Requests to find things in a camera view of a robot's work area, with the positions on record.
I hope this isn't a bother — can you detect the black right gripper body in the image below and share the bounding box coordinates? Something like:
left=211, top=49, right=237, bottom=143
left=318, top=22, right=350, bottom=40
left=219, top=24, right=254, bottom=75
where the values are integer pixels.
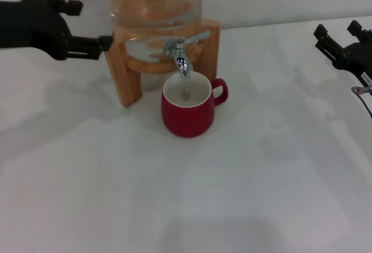
left=332, top=42, right=372, bottom=87

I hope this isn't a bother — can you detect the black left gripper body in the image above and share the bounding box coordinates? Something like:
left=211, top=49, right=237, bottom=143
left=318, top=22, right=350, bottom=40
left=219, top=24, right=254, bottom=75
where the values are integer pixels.
left=0, top=0, right=73, bottom=62

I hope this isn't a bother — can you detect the chrome faucet tap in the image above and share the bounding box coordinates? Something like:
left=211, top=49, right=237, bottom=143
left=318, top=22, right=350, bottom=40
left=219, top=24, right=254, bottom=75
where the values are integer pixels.
left=163, top=30, right=212, bottom=79

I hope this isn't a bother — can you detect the red ceramic mug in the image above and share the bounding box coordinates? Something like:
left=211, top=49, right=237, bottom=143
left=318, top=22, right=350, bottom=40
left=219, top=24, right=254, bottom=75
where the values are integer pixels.
left=161, top=71, right=230, bottom=139

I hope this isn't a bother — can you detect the wooden dispenser stand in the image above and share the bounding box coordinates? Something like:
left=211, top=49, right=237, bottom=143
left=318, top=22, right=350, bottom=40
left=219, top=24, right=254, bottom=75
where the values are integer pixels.
left=102, top=19, right=221, bottom=109

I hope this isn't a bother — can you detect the glass dispenser jar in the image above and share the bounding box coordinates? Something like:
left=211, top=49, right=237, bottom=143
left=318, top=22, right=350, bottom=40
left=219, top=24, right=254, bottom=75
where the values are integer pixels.
left=108, top=0, right=203, bottom=62

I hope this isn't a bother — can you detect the right gripper cable with plug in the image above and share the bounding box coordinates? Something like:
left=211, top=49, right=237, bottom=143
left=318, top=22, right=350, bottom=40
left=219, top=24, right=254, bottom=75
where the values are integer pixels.
left=350, top=84, right=372, bottom=119

